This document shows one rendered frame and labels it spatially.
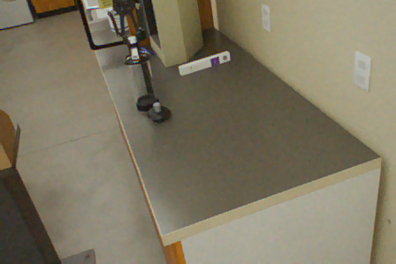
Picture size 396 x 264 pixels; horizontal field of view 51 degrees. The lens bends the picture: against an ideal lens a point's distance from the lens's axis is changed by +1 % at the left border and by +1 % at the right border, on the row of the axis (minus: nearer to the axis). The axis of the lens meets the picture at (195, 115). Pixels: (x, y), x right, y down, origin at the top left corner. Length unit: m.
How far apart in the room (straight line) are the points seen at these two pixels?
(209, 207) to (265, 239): 0.22
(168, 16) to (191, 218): 1.08
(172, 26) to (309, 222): 1.10
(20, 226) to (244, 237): 1.00
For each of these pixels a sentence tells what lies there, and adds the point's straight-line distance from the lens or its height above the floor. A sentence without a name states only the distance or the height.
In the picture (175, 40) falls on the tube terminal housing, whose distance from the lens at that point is 2.01.
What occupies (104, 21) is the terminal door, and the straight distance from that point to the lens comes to 2.26.
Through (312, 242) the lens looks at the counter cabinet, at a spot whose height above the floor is 0.68.
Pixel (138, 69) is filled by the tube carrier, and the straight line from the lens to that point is 1.61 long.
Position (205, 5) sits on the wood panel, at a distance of 2.42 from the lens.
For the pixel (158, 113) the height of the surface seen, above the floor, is 0.98.
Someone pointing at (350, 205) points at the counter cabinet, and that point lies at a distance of 1.42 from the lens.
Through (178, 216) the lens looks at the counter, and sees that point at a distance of 1.19.
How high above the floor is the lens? 1.78
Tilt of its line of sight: 32 degrees down
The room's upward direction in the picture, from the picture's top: 10 degrees counter-clockwise
